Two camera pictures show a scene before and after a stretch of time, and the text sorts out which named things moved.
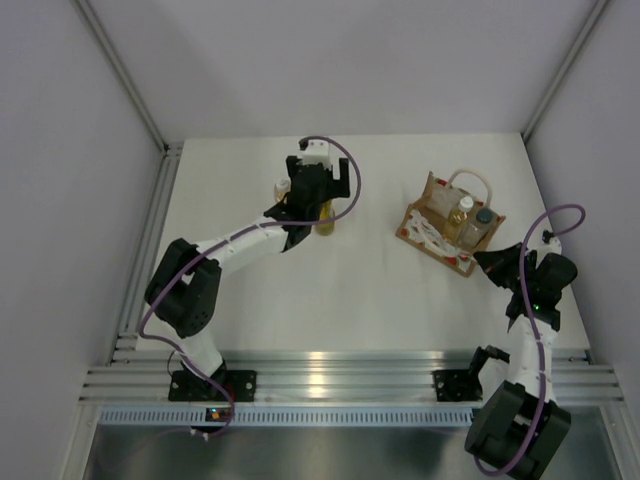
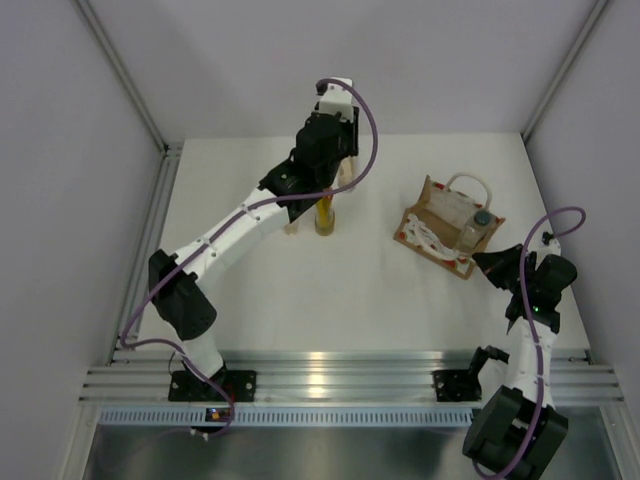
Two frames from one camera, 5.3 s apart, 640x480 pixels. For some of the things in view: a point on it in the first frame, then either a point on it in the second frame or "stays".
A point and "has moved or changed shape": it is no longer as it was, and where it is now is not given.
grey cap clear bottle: (478, 228) stays
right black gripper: (493, 262) stays
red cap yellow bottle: (327, 212) stays
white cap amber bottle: (456, 222) has moved or changed shape
